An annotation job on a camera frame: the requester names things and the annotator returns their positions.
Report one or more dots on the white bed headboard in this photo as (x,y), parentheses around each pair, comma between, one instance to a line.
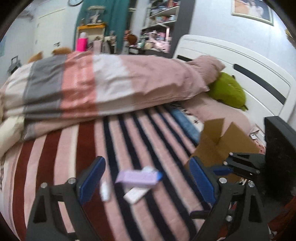
(269,89)

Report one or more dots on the cream fleece blanket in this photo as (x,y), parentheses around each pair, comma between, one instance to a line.
(11,132)

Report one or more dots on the pink ribbed pillow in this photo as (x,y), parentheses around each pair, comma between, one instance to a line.
(205,108)

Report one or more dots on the round wall clock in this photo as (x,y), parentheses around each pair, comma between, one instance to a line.
(73,3)

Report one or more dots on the green plush toy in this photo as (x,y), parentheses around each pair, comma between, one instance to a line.
(228,91)

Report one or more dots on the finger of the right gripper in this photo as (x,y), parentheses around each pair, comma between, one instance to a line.
(200,214)
(240,165)

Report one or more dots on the yellow wooden cabinet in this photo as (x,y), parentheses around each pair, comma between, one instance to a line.
(92,31)

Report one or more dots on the pink bottle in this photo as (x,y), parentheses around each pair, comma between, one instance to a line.
(82,42)

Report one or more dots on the cluttered shelf unit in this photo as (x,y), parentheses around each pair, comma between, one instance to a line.
(159,23)

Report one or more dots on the striped pink bed blanket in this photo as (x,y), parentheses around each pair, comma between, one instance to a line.
(162,137)

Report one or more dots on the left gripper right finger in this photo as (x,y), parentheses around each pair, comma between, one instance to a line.
(237,211)

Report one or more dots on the teal curtain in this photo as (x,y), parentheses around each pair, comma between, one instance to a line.
(115,15)

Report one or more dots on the framed wall picture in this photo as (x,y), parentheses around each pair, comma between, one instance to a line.
(253,9)

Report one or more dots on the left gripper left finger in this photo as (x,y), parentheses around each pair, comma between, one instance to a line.
(45,221)

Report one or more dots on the brown cardboard box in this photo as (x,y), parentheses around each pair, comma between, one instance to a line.
(214,146)

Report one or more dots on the white door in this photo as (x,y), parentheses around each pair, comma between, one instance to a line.
(48,32)

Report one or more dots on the purple rectangular box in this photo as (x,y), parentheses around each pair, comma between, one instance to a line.
(145,178)

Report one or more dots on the pink patchwork duvet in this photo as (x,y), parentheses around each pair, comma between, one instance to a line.
(86,85)

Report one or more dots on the red sleeve forearm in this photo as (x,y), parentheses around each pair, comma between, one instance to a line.
(280,223)

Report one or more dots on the white box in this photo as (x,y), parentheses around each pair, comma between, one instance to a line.
(135,194)

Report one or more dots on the small white tube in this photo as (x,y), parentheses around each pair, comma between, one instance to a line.
(105,191)

